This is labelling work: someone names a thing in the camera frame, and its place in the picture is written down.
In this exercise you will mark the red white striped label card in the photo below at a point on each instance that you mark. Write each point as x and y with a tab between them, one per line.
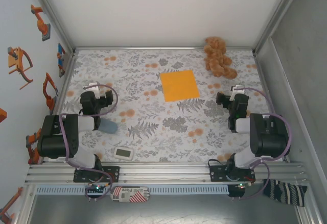
130	194

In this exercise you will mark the blue sponge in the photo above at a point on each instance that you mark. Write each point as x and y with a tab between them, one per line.
110	127

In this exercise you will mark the black white striped sock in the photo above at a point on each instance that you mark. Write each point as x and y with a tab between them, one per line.
283	192

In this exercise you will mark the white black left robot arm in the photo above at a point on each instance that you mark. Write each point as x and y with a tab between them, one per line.
58	137

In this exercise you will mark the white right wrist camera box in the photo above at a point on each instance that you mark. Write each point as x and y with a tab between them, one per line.
237	89

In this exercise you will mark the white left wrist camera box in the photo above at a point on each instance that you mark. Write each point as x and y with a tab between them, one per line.
94	88

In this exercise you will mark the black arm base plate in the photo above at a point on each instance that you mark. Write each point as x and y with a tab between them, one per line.
115	174
214	174

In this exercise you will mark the floral patterned table mat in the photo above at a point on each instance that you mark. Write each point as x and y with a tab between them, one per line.
153	137

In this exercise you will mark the brown teddy bear plush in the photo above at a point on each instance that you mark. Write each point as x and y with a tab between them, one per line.
217	58

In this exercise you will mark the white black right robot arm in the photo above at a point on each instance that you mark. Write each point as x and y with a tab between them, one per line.
270	137

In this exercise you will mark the blue orange wall sticker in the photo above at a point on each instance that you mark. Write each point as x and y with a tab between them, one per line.
60	55

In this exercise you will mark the aluminium frame post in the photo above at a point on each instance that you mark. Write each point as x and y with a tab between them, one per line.
55	17
276	17

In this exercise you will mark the white digital timer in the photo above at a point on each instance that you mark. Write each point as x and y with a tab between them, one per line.
124	153

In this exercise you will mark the orange block sticker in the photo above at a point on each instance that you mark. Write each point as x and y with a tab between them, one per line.
2	115

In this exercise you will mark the black controller board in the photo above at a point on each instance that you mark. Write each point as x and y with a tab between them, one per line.
95	188
235	190

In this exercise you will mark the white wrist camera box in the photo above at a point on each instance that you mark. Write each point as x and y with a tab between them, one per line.
237	89
94	88

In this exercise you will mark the thin aluminium frame rail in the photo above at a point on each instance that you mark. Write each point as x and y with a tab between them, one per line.
163	48

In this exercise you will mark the orange claw sticker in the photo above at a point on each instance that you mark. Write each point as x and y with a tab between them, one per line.
16	60

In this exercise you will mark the wide aluminium extrusion rail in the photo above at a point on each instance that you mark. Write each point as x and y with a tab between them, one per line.
166	173

